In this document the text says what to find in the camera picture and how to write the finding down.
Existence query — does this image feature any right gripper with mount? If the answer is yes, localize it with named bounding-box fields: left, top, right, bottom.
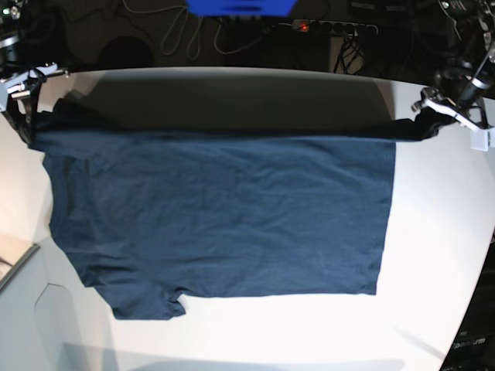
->
left=1, top=63, right=70, bottom=144

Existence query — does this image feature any black power strip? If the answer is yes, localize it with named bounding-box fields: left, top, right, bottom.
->
left=292, top=19, right=379, bottom=37

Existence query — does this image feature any dark blue t-shirt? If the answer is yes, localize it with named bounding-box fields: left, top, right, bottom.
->
left=30, top=100, right=448, bottom=320

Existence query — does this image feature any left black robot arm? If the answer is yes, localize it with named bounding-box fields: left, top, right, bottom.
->
left=411, top=1, right=494, bottom=151

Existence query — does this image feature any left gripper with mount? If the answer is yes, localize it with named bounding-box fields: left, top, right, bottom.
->
left=411, top=87, right=494, bottom=150

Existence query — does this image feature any blue plastic bin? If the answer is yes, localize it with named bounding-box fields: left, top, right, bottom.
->
left=186, top=0, right=297, bottom=17

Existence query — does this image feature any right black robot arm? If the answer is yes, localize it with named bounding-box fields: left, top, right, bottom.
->
left=1, top=1, right=70, bottom=144

